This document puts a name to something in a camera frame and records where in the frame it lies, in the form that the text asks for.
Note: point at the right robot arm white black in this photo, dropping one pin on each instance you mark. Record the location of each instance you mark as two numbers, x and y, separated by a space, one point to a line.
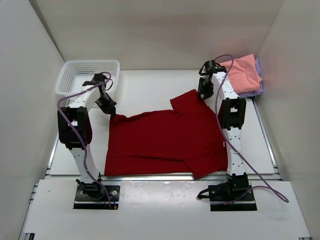
230 111

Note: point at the red t shirt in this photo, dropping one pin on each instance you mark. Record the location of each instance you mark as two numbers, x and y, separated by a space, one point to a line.
183 139

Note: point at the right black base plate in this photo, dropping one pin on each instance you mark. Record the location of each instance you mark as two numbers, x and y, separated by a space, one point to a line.
221 199

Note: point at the aluminium rail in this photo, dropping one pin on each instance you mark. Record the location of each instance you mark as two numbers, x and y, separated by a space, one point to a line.
166 177

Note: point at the white plastic basket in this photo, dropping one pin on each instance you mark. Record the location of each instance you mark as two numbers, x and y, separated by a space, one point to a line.
75 72

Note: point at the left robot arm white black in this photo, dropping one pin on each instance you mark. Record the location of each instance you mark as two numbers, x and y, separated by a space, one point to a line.
75 130

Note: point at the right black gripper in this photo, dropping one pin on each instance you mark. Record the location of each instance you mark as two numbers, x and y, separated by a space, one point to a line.
206 94

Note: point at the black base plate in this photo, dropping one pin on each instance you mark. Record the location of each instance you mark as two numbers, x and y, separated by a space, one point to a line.
94 197
221 199

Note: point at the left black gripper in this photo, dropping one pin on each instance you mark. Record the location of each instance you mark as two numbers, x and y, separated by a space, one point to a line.
110 109

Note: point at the folded pink t shirt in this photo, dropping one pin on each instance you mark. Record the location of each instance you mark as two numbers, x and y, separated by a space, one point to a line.
243 75

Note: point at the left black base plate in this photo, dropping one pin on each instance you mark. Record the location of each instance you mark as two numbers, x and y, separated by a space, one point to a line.
94 197

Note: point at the folded purple t shirt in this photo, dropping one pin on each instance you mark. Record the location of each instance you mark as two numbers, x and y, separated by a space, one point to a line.
258 92

